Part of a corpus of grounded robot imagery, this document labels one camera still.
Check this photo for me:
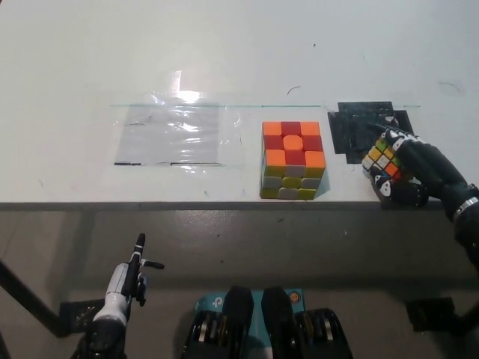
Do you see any large orange red puzzle cube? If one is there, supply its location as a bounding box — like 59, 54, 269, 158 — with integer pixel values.
259, 120, 327, 201

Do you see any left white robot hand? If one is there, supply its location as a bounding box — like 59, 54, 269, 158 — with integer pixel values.
92, 233, 165, 323

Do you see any small studded multicolour puzzle cube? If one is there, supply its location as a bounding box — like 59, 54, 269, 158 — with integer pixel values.
361, 136, 403, 184

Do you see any black diagonal table leg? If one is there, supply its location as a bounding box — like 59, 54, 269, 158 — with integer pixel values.
0, 257, 70, 340

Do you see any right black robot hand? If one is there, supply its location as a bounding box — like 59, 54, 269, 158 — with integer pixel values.
368, 125, 479, 222

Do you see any black tape patch on desk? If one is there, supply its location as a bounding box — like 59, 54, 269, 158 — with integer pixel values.
327, 101, 415, 165

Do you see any black floor tape patch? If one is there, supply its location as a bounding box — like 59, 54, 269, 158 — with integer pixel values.
405, 297, 457, 333
59, 298, 108, 334

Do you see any black ribbed robot body block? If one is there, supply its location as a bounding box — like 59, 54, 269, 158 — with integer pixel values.
182, 286, 256, 359
260, 286, 355, 359

